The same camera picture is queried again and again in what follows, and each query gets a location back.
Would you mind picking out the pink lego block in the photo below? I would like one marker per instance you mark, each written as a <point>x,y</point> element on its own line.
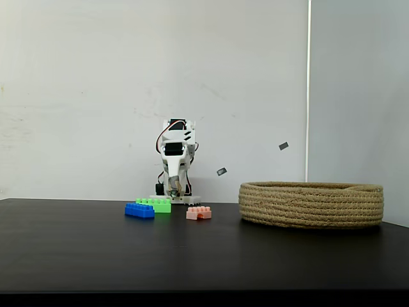
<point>195,213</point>

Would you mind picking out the green lego block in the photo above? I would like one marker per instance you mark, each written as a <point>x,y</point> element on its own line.
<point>161,206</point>

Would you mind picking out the blue lego block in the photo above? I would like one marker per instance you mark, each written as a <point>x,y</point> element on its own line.
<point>139,211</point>

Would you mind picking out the white vertical corner strip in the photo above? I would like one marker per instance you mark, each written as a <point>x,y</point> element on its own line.
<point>308,96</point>

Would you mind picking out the grey tape piece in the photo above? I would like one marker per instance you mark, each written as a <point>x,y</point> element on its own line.
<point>283,146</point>
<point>222,171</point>

